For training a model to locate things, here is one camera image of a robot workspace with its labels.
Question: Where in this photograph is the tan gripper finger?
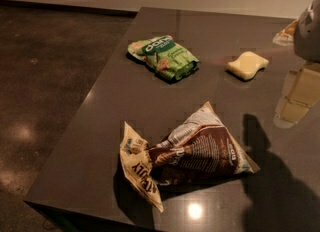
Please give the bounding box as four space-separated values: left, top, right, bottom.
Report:
273 20 298 46

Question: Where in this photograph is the yellow sponge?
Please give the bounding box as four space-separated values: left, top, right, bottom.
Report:
226 51 269 81

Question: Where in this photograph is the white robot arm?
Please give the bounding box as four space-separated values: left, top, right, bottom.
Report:
273 0 320 63

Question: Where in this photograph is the green snack bag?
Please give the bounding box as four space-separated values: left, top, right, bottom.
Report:
128 35 199 81

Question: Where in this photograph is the brown and cream snack bag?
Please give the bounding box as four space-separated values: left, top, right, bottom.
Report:
120 103 260 210

